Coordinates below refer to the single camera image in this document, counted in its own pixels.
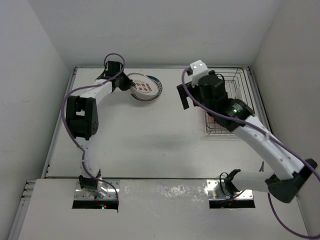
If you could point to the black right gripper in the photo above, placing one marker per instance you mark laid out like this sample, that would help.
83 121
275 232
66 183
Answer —
184 95

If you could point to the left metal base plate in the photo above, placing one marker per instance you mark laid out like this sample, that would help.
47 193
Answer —
104 191

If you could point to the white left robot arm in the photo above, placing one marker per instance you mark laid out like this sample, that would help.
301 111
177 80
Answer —
81 121

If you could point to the white plate red lettering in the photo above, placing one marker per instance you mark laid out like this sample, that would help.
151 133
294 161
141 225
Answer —
145 88

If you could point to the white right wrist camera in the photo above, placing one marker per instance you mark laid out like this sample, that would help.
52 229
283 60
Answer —
197 70

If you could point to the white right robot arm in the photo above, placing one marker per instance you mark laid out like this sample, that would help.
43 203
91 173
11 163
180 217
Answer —
289 172

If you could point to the metal base plate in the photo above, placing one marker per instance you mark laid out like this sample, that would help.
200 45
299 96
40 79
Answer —
104 191
216 191

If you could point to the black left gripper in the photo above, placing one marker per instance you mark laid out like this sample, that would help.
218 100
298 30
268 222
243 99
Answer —
128 83

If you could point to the white plate green red rim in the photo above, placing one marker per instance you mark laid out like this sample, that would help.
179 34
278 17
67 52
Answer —
160 90

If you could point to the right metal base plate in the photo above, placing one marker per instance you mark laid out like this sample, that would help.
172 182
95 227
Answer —
216 191

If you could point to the white front cover panel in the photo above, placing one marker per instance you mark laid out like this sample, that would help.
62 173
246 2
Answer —
154 210

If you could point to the grey wire dish rack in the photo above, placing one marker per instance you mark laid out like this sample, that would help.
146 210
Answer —
236 86

